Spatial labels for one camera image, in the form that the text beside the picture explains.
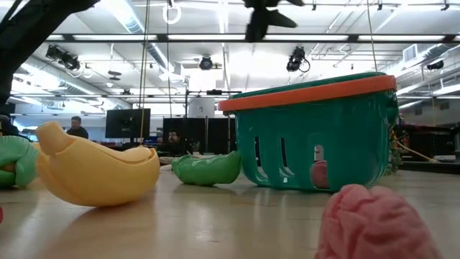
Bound person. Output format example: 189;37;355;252
65;115;90;140
157;129;193;156
0;114;21;138

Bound white box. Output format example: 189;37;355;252
188;96;216;119

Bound black ceiling camera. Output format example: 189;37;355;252
285;45;311;73
198;55;214;71
45;44;82;72

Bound yellow hanging cord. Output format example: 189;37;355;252
138;0;152;147

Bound dark furniture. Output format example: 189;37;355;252
395;124;460;173

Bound pink bumpy toy fruit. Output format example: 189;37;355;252
314;183;443;259

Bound white hanging cable ring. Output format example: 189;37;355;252
162;2;182;26

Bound dark computer monitor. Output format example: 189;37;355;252
105;108;152;140

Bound yellow toy fruit green top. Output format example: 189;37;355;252
31;142;50;170

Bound yellow toy banana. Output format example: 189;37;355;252
34;120;161;208

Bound black overhead rig bar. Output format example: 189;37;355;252
45;32;460;45

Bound teal basket orange rim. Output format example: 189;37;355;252
218;71;400;192

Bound green toy pea pod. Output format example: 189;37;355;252
171;150;242;187

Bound large green toy vegetable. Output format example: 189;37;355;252
0;135;41;188

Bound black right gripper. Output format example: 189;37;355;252
243;0;305;43

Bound thin hanging cable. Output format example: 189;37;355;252
365;0;379;73

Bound black partition panels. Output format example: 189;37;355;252
162;117;237;155

